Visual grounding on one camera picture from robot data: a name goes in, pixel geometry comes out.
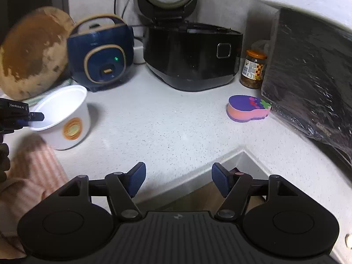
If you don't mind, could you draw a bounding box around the round wooden cutting board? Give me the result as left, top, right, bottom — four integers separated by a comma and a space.
0, 6, 75, 101

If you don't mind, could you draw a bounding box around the black rice cooker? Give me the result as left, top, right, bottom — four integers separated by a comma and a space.
132, 0, 244, 92

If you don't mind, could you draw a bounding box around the purple pink sponge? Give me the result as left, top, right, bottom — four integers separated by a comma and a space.
226, 95, 273, 122

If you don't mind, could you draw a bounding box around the black microwave in plastic wrap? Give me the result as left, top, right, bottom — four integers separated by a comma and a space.
261, 8, 352, 168

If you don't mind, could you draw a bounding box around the blue rice cooker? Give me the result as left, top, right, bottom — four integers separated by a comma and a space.
67, 14, 135, 92

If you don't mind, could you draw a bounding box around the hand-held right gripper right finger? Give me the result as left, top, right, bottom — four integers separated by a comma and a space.
211, 162, 300, 222

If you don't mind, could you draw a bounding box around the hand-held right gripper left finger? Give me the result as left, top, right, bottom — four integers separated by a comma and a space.
56, 162, 146, 222

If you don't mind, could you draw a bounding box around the glass jar orange lid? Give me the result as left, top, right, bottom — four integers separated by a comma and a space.
240, 49, 268, 90

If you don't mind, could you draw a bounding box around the person's left hand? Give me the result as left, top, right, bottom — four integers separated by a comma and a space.
0, 135, 11, 183

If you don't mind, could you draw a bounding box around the beige wooden base cabinet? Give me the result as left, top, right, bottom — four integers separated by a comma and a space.
157, 168, 267, 212

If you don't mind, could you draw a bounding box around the pink striped cloth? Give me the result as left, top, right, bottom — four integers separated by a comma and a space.
5, 135, 70, 198

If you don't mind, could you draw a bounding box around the white paper bowl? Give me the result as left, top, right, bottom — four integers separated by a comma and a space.
29, 85, 91, 151

